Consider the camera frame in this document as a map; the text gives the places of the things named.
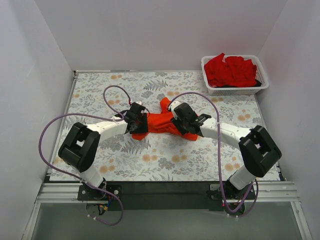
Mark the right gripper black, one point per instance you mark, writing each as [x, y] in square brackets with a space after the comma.
[178, 125]

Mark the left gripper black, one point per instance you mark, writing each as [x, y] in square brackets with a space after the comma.
[143, 122]

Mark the orange t shirt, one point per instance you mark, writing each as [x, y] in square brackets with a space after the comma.
[160, 123]

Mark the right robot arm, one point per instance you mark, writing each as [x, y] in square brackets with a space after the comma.
[258, 150]

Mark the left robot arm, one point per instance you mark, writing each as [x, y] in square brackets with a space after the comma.
[81, 143]

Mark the red shirts pile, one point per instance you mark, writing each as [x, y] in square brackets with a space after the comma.
[231, 70]

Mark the floral table mat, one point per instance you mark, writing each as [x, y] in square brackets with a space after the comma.
[159, 157]

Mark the white plastic basket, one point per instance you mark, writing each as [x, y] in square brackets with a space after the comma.
[260, 76]

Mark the black garment in basket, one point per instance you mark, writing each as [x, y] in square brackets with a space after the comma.
[257, 84]

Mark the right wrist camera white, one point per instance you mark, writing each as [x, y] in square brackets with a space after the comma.
[173, 105]

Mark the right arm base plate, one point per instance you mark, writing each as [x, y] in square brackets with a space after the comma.
[231, 193]

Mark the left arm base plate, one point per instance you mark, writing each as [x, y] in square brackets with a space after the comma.
[100, 192]

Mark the aluminium frame rail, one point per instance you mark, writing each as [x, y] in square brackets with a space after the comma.
[68, 192]

